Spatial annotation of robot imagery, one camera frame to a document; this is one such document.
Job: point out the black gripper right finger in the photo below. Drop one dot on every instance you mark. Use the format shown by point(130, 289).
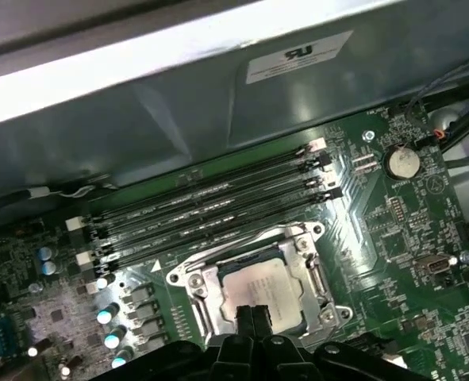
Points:
point(285, 361)

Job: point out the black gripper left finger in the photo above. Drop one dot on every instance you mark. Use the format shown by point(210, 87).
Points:
point(234, 361)

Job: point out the metal socket cover frame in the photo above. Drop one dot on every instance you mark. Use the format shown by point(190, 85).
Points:
point(209, 297)

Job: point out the silver CPU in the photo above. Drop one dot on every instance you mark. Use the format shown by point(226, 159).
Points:
point(266, 285)

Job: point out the CPU socket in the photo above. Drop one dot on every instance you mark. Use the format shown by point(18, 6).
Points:
point(342, 314)

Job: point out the blue-top cylindrical capacitor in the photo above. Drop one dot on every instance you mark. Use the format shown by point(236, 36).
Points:
point(112, 340)
point(48, 268)
point(47, 254)
point(104, 316)
point(102, 282)
point(119, 362)

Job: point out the RAM slot black latches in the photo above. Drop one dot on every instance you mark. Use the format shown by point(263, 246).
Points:
point(198, 201)
point(206, 235)

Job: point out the green motherboard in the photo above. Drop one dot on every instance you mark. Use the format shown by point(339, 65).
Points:
point(397, 246)

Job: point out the small metal board connector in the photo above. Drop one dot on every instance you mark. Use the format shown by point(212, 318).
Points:
point(432, 265)

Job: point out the round coin battery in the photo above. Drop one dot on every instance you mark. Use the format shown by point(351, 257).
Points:
point(402, 162)

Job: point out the black open PC case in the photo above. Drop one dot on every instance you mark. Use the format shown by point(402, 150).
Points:
point(139, 131)

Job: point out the white case label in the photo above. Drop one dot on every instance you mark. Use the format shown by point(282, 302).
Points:
point(297, 59)

